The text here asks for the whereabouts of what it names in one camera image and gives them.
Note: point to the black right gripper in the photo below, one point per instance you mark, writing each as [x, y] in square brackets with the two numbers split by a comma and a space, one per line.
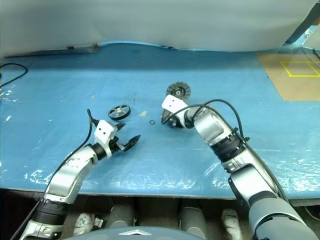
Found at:
[175, 122]

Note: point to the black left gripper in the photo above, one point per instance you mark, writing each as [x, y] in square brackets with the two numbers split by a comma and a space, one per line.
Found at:
[116, 146]

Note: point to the black spoked rotor wheel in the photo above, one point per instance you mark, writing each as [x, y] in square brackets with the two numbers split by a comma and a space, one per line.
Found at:
[120, 109]

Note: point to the silver round motor housing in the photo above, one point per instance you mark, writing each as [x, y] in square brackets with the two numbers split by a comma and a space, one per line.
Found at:
[178, 90]

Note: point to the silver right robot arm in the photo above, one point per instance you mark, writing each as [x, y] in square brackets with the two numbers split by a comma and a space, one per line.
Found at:
[210, 125]

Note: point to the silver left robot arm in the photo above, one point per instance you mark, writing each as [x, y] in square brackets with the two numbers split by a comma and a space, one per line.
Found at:
[65, 180]

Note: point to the blue plastic table cover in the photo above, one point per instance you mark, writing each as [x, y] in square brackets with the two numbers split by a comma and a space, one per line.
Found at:
[75, 82]

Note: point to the dark grey rounded shape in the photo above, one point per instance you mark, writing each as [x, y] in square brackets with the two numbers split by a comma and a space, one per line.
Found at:
[122, 215]
[192, 216]

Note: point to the white sneaker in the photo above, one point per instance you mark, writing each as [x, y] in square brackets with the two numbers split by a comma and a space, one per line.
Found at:
[230, 217]
[83, 221]

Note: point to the grey robot torso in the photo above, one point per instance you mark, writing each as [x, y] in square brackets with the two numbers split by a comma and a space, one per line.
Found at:
[135, 233]

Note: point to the white fabric backdrop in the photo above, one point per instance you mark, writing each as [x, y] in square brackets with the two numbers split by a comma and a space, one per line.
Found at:
[150, 20]

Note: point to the brown cardboard sheet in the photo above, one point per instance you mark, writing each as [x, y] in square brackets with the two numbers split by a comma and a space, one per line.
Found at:
[280, 85]

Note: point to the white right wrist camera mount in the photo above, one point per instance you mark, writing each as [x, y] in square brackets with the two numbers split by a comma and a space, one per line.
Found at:
[172, 105]

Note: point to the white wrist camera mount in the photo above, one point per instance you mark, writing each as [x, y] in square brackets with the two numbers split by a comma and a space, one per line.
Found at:
[172, 105]
[103, 131]

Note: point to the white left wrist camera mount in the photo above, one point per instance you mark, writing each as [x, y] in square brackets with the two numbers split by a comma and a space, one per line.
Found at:
[103, 131]

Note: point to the grey diagonal frame bar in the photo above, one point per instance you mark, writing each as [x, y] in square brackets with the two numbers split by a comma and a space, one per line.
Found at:
[300, 27]

